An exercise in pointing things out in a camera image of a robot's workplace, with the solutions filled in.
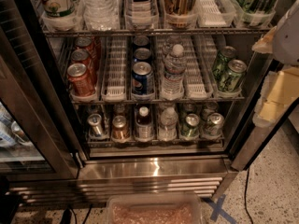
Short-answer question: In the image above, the clear plastic bin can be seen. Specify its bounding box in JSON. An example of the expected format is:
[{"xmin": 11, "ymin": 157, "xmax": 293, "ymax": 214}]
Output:
[{"xmin": 105, "ymin": 192, "xmax": 203, "ymax": 224}]

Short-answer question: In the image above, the green can bottom left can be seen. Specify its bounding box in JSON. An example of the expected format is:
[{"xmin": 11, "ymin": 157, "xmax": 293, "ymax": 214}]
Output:
[{"xmin": 180, "ymin": 113, "xmax": 200, "ymax": 138}]

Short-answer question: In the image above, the glass fridge door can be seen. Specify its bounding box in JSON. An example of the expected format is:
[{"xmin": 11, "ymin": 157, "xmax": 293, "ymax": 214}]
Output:
[{"xmin": 0, "ymin": 29, "xmax": 78, "ymax": 182}]

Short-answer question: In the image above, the small water bottle middle shelf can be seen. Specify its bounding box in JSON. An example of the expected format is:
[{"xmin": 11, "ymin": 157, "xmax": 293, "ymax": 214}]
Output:
[{"xmin": 163, "ymin": 44, "xmax": 187, "ymax": 93}]

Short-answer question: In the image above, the silver can bottom shelf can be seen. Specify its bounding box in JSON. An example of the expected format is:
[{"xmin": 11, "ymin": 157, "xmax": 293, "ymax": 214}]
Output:
[{"xmin": 87, "ymin": 114, "xmax": 104, "ymax": 136}]

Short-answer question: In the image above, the black power cable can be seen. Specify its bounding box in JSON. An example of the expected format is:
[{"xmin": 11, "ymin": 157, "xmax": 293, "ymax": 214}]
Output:
[{"xmin": 243, "ymin": 167, "xmax": 255, "ymax": 224}]

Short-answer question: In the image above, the clear water bottle top shelf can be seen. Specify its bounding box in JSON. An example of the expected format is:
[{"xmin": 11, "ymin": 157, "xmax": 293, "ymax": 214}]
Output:
[{"xmin": 83, "ymin": 0, "xmax": 120, "ymax": 31}]

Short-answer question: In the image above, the brown bottle white cap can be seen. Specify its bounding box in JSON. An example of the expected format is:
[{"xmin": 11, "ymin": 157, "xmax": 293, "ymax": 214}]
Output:
[{"xmin": 136, "ymin": 106, "xmax": 153, "ymax": 140}]

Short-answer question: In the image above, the empty white shelf tray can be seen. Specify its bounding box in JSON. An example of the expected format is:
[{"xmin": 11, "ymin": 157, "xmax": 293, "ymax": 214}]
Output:
[{"xmin": 101, "ymin": 37, "xmax": 127, "ymax": 102}]

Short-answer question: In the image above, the water bottle bottom shelf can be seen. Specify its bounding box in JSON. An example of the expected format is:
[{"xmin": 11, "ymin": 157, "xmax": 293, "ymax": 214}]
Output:
[{"xmin": 158, "ymin": 107, "xmax": 178, "ymax": 141}]

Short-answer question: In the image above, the green can bottom right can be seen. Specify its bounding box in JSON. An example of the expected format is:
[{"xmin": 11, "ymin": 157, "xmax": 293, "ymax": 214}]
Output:
[{"xmin": 203, "ymin": 113, "xmax": 224, "ymax": 137}]

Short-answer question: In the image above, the red soda can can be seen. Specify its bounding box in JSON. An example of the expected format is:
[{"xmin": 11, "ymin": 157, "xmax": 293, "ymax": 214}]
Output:
[
  {"xmin": 67, "ymin": 63, "xmax": 95, "ymax": 97},
  {"xmin": 71, "ymin": 49, "xmax": 97, "ymax": 84},
  {"xmin": 74, "ymin": 36, "xmax": 101, "ymax": 70}
]

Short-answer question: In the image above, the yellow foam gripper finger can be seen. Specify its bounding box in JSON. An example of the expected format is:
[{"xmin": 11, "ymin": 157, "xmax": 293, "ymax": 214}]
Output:
[
  {"xmin": 252, "ymin": 27, "xmax": 277, "ymax": 54},
  {"xmin": 252, "ymin": 66, "xmax": 299, "ymax": 128}
]

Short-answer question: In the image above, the blue label plastic bottle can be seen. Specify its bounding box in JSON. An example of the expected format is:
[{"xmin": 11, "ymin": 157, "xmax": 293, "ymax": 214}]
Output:
[{"xmin": 126, "ymin": 0, "xmax": 152, "ymax": 27}]

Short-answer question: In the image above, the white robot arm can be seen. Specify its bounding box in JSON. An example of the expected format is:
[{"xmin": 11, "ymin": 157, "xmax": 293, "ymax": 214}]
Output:
[{"xmin": 252, "ymin": 0, "xmax": 299, "ymax": 128}]

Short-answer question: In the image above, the blue Pepsi can back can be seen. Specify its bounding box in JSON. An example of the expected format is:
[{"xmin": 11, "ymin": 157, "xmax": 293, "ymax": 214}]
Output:
[{"xmin": 133, "ymin": 35, "xmax": 150, "ymax": 50}]

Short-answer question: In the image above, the stainless steel fridge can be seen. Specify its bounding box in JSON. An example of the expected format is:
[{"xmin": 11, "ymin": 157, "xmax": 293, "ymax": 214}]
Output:
[{"xmin": 0, "ymin": 0, "xmax": 272, "ymax": 206}]

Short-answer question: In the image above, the blue tape cross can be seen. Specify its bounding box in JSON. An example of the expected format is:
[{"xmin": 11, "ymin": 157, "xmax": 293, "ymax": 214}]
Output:
[{"xmin": 203, "ymin": 194, "xmax": 236, "ymax": 224}]

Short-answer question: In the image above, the copper can bottom shelf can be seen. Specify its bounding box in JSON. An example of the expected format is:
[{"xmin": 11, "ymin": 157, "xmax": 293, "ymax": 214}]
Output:
[{"xmin": 112, "ymin": 116, "xmax": 129, "ymax": 140}]

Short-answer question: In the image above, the green soda can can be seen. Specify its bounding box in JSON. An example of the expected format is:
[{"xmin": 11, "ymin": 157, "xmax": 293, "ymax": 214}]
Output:
[
  {"xmin": 218, "ymin": 59, "xmax": 247, "ymax": 92},
  {"xmin": 212, "ymin": 46, "xmax": 236, "ymax": 81}
]

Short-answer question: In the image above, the blue Pepsi can front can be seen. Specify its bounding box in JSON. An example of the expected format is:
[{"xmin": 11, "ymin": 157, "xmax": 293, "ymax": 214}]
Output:
[{"xmin": 132, "ymin": 62, "xmax": 154, "ymax": 95}]

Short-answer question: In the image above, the green soda can front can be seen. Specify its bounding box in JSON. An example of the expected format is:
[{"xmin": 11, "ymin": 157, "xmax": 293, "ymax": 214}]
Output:
[{"xmin": 218, "ymin": 59, "xmax": 247, "ymax": 92}]

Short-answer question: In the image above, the red soda can front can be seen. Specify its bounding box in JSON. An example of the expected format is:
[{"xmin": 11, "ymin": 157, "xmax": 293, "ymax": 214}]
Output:
[{"xmin": 67, "ymin": 63, "xmax": 95, "ymax": 97}]

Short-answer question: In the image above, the red soda can middle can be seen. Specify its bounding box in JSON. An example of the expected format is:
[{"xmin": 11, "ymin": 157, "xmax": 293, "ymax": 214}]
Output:
[{"xmin": 71, "ymin": 49, "xmax": 97, "ymax": 84}]

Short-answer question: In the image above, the blue Pepsi can middle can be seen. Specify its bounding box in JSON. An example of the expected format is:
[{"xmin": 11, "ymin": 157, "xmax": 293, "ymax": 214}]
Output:
[{"xmin": 133, "ymin": 48, "xmax": 152, "ymax": 63}]

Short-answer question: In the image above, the blue pepsi can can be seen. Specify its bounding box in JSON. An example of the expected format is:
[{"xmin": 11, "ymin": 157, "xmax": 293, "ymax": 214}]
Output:
[
  {"xmin": 133, "ymin": 48, "xmax": 152, "ymax": 63},
  {"xmin": 132, "ymin": 62, "xmax": 154, "ymax": 95},
  {"xmin": 133, "ymin": 35, "xmax": 150, "ymax": 50}
]

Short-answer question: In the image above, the red soda can back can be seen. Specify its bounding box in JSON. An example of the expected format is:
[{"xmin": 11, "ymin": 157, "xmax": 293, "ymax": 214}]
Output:
[{"xmin": 74, "ymin": 36, "xmax": 101, "ymax": 70}]

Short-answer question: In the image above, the green soda can back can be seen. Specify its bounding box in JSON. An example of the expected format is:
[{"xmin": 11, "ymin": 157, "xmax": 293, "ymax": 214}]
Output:
[{"xmin": 212, "ymin": 46, "xmax": 236, "ymax": 81}]

